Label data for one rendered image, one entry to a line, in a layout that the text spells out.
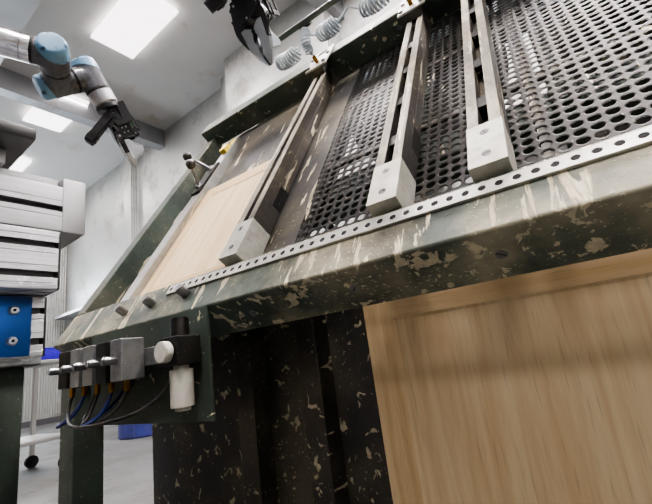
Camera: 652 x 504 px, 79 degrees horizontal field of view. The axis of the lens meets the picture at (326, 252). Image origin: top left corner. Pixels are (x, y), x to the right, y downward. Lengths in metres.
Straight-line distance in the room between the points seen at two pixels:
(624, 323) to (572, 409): 0.17
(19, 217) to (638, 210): 0.82
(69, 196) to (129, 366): 0.41
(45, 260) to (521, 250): 0.69
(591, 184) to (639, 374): 0.35
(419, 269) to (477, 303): 0.22
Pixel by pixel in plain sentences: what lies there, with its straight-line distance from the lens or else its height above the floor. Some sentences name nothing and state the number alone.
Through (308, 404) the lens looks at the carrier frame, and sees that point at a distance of 1.00.
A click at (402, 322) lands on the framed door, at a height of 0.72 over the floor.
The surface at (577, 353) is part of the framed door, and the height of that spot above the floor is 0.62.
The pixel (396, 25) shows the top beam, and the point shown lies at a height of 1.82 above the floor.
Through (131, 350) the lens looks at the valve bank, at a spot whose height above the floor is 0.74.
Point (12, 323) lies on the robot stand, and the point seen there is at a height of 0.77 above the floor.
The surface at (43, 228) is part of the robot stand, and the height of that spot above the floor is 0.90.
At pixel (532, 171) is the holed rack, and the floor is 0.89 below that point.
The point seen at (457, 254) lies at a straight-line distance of 0.64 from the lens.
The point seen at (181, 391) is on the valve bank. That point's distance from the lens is 0.90.
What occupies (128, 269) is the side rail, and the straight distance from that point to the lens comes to 1.66.
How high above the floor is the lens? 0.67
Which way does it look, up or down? 14 degrees up
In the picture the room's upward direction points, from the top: 8 degrees counter-clockwise
